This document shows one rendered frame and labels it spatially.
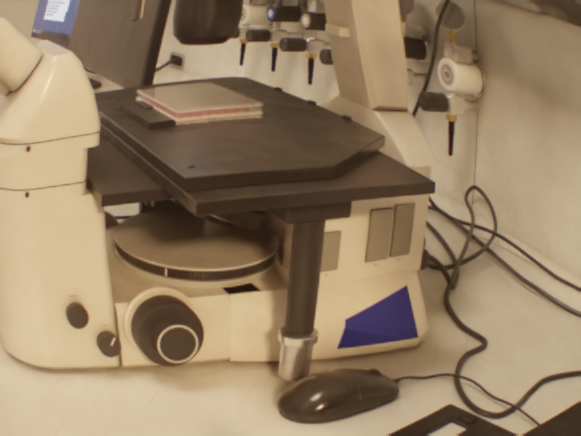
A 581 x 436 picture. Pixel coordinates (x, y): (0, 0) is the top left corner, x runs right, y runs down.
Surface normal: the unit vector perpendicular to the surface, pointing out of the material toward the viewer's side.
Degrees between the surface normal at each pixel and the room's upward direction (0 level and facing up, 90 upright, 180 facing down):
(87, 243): 90
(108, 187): 0
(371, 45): 90
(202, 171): 0
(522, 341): 0
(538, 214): 90
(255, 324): 90
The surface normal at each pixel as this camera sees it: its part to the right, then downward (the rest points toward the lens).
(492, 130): -0.88, 0.09
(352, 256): 0.46, 0.31
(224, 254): 0.07, -0.95
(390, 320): 0.38, -0.40
